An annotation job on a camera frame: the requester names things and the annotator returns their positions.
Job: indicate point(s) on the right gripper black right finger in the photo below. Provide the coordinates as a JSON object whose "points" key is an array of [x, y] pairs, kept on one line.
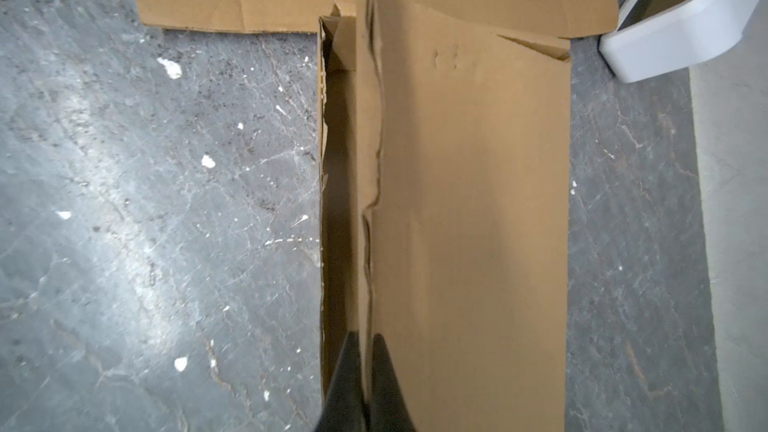
{"points": [[388, 411]]}

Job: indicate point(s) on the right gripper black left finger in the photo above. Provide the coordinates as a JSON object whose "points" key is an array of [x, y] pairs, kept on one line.
{"points": [[344, 409]]}

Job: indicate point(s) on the cardboard box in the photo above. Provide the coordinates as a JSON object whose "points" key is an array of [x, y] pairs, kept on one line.
{"points": [[445, 212]]}

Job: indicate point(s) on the white digital clock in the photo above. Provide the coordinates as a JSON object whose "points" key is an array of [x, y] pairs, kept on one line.
{"points": [[683, 35]]}

